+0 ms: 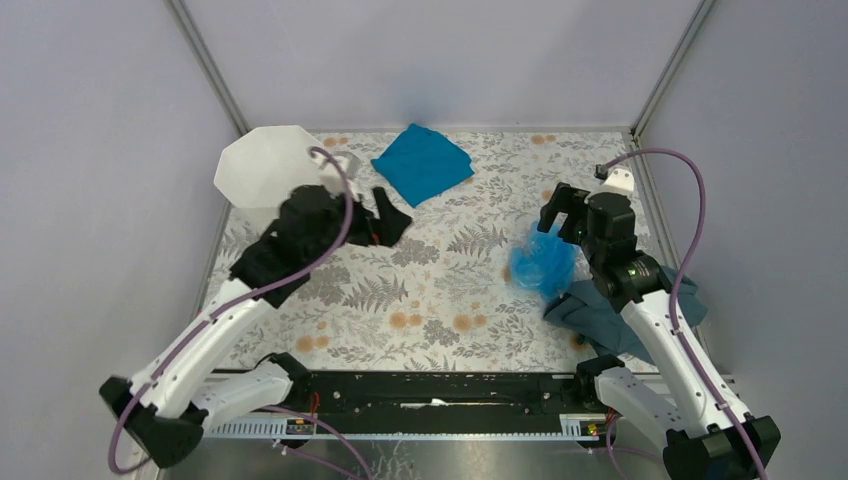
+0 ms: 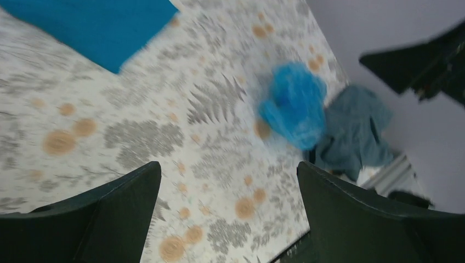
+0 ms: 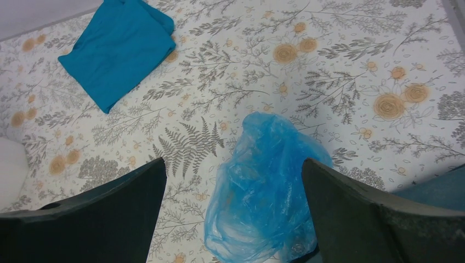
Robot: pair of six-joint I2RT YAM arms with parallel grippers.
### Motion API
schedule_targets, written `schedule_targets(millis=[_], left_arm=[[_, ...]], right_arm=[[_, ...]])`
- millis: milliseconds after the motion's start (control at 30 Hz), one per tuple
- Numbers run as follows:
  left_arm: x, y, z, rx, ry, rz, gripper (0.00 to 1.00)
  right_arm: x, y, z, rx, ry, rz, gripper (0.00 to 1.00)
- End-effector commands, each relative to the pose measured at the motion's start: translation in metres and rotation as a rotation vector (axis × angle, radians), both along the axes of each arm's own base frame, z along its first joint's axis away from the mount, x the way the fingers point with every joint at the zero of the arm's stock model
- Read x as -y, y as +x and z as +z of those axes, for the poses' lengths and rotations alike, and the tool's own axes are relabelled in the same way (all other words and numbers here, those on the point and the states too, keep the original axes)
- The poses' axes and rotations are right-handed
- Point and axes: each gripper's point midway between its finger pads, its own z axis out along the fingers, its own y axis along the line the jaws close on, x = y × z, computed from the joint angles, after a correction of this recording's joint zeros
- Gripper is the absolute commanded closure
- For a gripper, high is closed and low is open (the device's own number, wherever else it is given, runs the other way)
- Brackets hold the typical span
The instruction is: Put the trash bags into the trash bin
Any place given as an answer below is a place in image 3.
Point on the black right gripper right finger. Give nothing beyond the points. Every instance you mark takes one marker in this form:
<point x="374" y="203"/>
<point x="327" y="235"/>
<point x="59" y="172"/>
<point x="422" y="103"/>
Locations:
<point x="355" y="222"/>

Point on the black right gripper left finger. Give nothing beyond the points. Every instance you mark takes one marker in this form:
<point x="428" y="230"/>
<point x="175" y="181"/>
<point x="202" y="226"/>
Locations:
<point x="113" y="222"/>

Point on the blue plastic trash bag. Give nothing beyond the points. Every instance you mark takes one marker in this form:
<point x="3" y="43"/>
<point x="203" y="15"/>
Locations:
<point x="259" y="208"/>

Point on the white plastic trash bin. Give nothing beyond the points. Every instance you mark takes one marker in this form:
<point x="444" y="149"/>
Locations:
<point x="14" y="170"/>

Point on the grey-blue crumpled cloth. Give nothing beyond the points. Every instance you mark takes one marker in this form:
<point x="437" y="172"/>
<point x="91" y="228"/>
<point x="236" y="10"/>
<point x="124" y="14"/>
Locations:
<point x="445" y="191"/>

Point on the floral patterned table mat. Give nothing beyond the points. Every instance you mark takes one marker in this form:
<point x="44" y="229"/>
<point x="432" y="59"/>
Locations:
<point x="379" y="83"/>

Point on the bright blue folded cloth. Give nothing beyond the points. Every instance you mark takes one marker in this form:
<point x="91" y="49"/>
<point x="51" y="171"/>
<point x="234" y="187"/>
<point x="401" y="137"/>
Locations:
<point x="123" y="43"/>

